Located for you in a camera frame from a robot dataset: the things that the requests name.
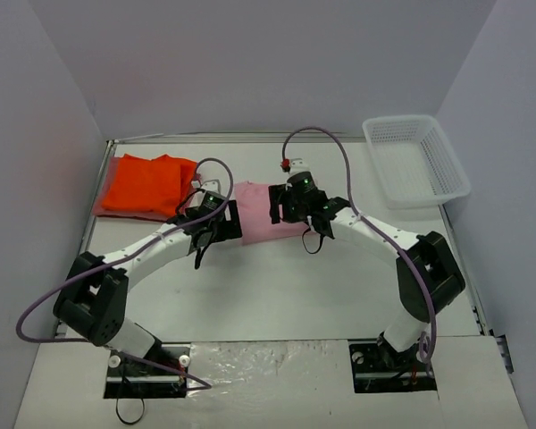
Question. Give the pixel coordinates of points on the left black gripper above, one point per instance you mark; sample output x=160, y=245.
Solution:
x=231, y=221

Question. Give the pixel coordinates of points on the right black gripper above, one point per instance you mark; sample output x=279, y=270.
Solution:
x=276, y=204

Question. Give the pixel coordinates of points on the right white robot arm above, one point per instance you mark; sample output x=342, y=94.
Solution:
x=428, y=275

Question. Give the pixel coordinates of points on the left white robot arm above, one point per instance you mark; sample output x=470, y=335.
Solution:
x=93, y=304

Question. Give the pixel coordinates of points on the folded orange t shirt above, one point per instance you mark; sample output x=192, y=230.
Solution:
x=147, y=183

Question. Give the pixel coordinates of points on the white plastic basket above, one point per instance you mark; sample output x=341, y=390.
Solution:
x=414, y=160

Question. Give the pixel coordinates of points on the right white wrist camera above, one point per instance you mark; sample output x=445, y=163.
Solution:
x=298, y=165

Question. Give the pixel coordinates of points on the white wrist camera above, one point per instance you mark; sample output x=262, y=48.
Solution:
x=213, y=185
x=298, y=165

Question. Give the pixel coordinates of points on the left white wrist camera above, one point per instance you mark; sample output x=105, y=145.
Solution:
x=213, y=185

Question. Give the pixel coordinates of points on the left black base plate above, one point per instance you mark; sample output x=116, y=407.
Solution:
x=129, y=379

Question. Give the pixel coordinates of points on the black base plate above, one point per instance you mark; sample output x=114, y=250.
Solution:
x=375, y=373
x=129, y=379

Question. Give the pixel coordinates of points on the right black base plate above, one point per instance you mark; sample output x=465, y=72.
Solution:
x=375, y=373

